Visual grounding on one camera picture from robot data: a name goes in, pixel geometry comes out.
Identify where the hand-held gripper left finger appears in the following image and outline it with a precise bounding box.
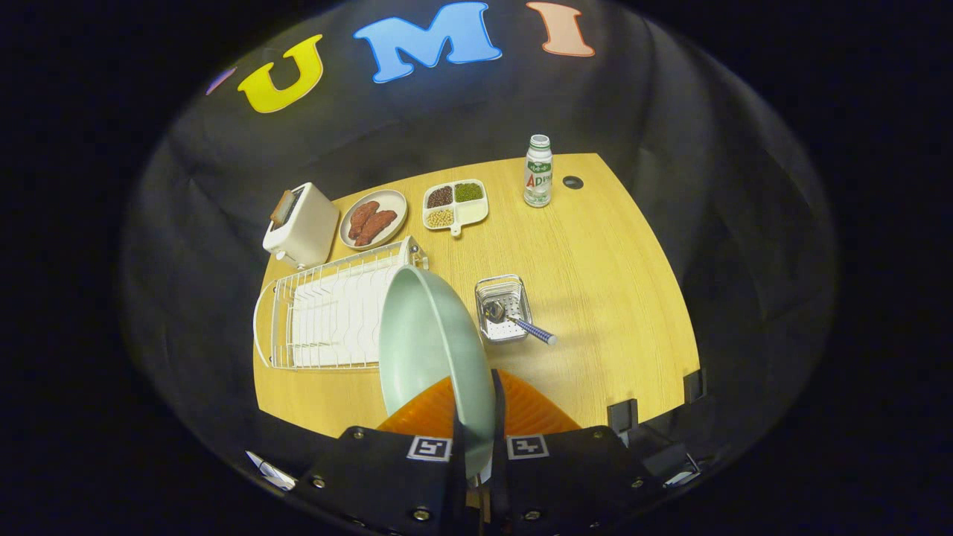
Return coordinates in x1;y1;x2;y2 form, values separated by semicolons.
294;376;470;536

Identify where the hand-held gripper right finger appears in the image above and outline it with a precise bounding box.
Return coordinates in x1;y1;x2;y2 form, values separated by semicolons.
488;368;665;533

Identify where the pale green plate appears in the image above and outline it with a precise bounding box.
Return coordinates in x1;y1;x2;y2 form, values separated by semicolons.
378;265;496;477

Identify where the white wire dish rack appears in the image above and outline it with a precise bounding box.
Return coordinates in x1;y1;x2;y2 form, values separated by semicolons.
253;236;430;371

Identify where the spoon with blue checked handle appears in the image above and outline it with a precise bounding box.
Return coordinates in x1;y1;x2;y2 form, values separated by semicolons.
482;300;558;347

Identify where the beige plate with meat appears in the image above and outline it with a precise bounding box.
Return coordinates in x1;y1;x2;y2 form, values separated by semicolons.
340;189;409;250

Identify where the black backdrop cloth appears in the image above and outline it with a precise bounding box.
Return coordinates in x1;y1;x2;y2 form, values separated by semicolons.
119;0;842;507

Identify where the red meat piece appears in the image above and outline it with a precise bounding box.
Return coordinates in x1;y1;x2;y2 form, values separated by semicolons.
355;210;398;247
348;200;380;240

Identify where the small white drink bottle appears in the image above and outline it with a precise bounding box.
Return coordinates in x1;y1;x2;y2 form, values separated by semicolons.
523;134;554;208

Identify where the white toaster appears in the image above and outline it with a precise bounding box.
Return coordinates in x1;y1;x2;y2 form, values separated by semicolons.
262;182;340;270

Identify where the white divided bean dish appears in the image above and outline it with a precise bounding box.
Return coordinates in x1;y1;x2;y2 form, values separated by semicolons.
422;179;490;237

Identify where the metal mesh basket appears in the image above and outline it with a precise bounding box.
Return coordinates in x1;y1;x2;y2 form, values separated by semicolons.
474;274;534;345

